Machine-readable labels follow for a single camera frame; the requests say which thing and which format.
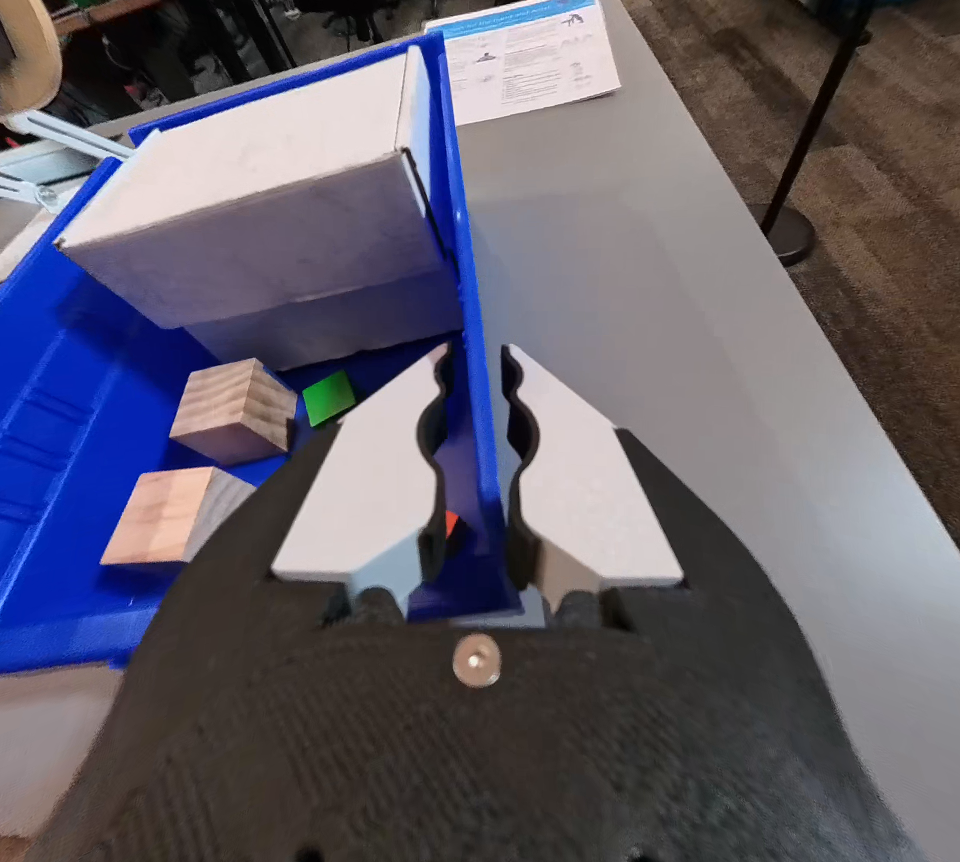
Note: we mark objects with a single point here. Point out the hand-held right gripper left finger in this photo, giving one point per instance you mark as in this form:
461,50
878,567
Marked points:
360,502

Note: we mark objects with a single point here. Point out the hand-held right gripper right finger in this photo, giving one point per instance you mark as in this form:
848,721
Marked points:
592,502

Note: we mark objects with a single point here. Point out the red wooden cube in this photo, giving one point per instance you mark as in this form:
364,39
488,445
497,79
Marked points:
454,524

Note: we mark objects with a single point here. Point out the green wooden cube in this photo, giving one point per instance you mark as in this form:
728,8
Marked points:
328,398

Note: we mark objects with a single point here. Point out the natural wooden cube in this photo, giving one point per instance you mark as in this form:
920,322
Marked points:
172,517
232,412

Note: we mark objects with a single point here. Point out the white cardboard mailer box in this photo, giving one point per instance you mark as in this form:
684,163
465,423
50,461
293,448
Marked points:
262,202
337,337

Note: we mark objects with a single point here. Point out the blue plastic bin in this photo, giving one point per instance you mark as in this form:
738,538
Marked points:
67,427

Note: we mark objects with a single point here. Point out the grey desk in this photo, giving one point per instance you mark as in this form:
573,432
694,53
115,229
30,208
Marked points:
637,277

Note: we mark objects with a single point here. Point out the blue white paper leaflet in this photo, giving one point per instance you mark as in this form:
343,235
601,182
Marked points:
525,52

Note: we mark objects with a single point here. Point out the black stand pole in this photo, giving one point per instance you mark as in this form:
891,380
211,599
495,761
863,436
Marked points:
817,104

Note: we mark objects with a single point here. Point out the white document stand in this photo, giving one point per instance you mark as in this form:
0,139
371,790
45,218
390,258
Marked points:
67,138

